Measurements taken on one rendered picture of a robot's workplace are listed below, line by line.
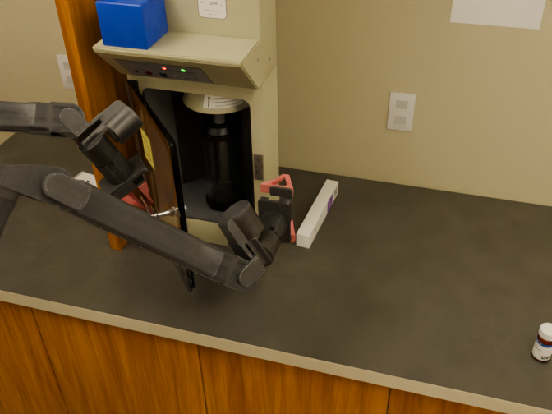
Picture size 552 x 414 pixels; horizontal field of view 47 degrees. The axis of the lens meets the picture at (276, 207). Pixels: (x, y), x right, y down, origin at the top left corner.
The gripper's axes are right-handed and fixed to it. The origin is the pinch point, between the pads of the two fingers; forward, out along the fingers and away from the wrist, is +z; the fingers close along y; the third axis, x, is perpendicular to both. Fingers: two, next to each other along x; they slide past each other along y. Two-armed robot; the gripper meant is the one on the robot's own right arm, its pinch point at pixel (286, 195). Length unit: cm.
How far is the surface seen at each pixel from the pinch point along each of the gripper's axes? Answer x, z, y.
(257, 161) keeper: 10.0, 11.6, 0.0
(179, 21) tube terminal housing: 25.0, 12.5, 31.9
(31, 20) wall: 95, 56, 11
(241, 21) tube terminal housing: 11.5, 12.4, 32.7
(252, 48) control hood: 7.9, 8.0, 29.3
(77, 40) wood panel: 45, 4, 30
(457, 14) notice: -30, 55, 21
